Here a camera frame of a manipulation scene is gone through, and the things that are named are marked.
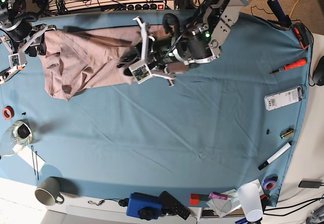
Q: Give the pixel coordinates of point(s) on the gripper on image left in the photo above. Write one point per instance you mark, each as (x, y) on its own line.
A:
(35, 40)

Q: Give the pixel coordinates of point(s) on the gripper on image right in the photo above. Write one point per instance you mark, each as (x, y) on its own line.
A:
(156, 56)

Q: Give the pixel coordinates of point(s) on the pink T-shirt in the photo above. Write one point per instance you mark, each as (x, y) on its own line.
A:
(75, 61)

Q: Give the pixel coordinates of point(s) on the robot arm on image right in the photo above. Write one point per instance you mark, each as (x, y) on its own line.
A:
(197, 41)

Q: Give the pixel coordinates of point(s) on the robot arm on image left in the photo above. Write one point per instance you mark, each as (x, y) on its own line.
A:
(20, 37)

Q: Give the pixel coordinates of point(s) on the orange white utility knife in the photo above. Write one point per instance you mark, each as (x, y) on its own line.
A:
(7, 74)

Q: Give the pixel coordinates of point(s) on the black power strip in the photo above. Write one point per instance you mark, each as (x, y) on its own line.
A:
(149, 6)

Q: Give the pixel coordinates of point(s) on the red tape roll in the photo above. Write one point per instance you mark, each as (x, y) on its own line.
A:
(7, 112)

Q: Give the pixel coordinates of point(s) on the clear glass bowl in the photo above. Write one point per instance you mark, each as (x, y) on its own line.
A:
(15, 138)

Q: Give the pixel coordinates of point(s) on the white paper card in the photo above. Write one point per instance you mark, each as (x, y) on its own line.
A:
(26, 155)

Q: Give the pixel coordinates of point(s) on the blue table cloth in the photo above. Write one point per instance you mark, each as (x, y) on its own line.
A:
(208, 132)

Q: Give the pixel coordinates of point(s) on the grey ceramic mug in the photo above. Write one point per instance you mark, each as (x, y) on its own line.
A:
(48, 192)

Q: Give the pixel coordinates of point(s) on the blue box with knob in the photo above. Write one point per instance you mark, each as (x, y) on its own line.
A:
(144, 206)

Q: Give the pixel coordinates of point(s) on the black remote control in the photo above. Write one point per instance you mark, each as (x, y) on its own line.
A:
(171, 205)

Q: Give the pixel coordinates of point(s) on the red black block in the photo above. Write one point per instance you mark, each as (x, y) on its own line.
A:
(195, 199)

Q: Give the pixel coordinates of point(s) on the pink purple tube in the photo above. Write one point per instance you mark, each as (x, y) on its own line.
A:
(219, 196)

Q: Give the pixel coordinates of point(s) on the orange black clamp tool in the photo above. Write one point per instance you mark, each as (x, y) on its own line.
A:
(301, 34)

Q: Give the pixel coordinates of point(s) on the green gold battery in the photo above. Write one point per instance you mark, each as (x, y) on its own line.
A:
(288, 133)

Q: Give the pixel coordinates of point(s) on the black white marker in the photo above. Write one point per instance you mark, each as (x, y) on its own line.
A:
(277, 154)

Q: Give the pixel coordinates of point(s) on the white plastic cup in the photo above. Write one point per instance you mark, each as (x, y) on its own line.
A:
(249, 198)

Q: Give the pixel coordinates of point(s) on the black computer mouse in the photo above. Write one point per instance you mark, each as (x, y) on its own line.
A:
(318, 73)

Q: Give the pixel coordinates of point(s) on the purple tape roll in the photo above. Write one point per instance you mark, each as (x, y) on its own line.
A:
(269, 182)

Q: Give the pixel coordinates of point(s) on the black cable tie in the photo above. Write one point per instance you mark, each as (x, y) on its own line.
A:
(34, 160)

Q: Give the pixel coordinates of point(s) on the orange handled screwdriver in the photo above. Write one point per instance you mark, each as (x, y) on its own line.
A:
(298, 63)

